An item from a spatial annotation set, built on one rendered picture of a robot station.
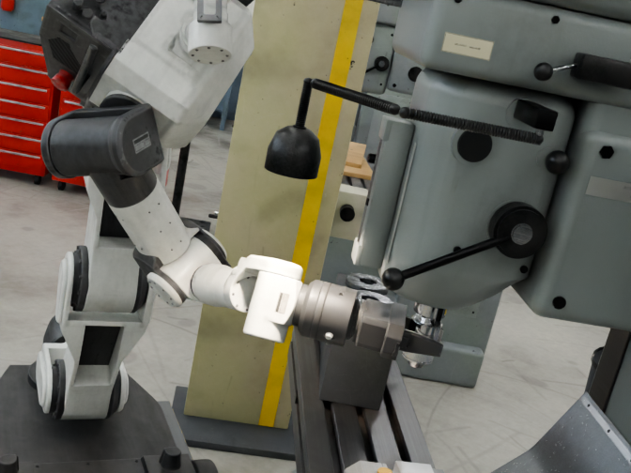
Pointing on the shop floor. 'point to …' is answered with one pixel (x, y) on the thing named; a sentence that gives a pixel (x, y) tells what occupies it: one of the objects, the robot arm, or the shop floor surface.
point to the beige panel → (274, 215)
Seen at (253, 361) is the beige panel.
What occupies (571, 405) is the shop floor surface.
